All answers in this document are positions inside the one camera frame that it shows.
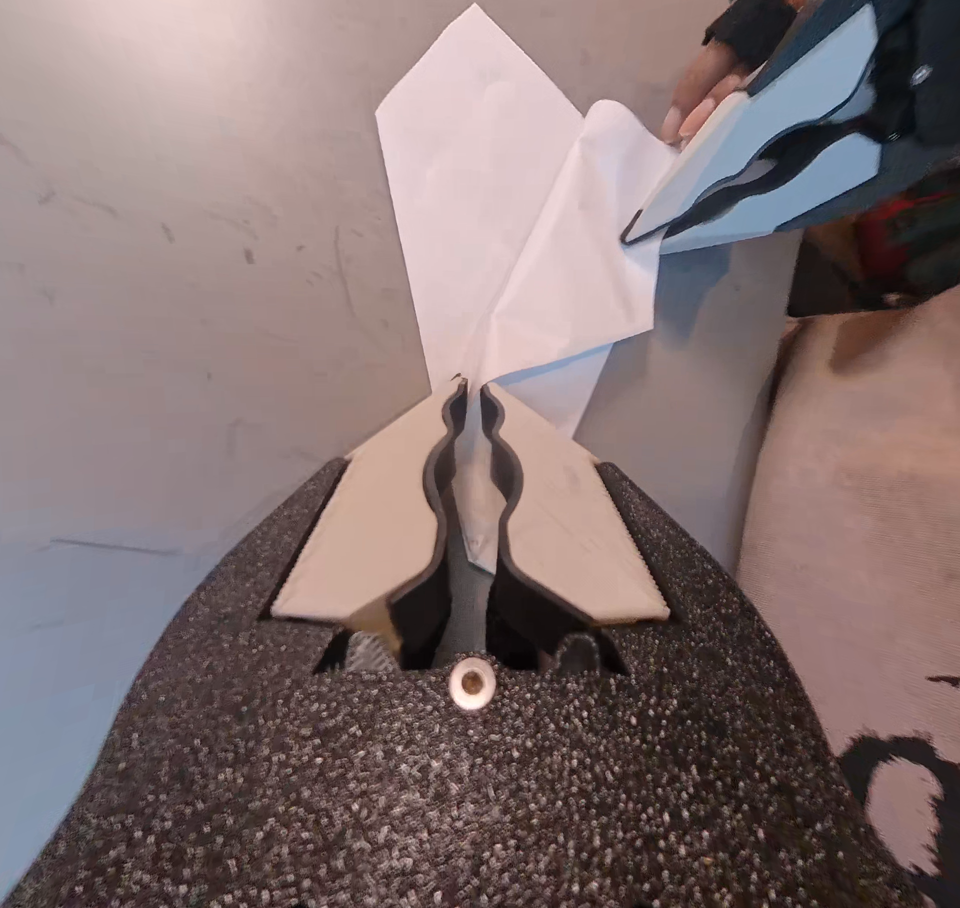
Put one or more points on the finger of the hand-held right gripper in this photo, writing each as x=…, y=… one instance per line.
x=817, y=187
x=795, y=90

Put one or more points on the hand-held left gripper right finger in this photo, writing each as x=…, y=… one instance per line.
x=585, y=540

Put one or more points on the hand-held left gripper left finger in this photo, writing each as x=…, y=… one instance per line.
x=367, y=540

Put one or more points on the white paper sheet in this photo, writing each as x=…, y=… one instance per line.
x=480, y=172

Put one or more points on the grey desk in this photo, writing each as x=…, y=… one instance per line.
x=187, y=247

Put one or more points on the person's right hand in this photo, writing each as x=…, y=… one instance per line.
x=701, y=86

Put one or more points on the dark red object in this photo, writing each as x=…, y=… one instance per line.
x=892, y=247

